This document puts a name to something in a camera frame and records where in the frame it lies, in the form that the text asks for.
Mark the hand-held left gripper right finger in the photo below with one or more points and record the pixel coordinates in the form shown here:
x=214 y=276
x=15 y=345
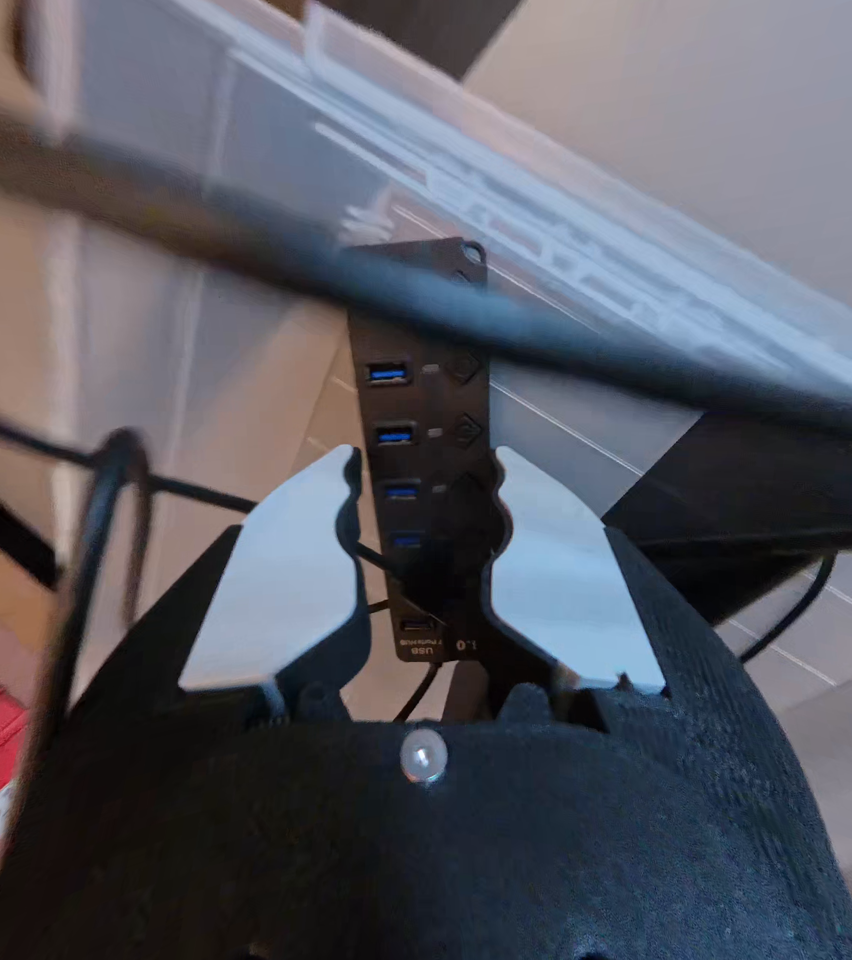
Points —
x=568 y=592

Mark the black USB hub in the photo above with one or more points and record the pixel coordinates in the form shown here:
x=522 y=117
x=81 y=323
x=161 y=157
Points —
x=426 y=405

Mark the clear plastic bin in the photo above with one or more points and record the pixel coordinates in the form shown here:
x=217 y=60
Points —
x=261 y=127

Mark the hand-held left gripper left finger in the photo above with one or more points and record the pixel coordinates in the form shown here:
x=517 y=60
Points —
x=276 y=585

